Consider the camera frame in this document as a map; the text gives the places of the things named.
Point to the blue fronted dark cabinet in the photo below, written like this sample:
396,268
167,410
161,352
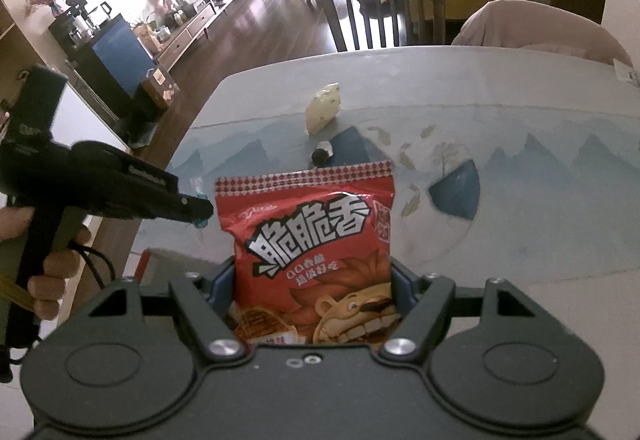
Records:
116,67

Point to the dark wooden dining chair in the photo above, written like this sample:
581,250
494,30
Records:
398,22

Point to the round dark foil candy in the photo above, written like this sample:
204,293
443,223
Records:
322,155

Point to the person's left hand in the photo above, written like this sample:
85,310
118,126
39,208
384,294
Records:
48,288

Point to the pink covered chair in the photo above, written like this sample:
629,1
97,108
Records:
540,27

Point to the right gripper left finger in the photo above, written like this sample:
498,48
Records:
202,293

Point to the white cardboard box red trim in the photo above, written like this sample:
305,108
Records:
157,267

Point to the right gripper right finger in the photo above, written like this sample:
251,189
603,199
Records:
424,304

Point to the beige snack pouch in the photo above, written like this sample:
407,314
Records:
323,108

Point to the wooden TV cabinet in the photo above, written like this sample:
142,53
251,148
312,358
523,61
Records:
196,25

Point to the red lion snack bag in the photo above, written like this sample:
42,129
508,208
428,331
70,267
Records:
311,255

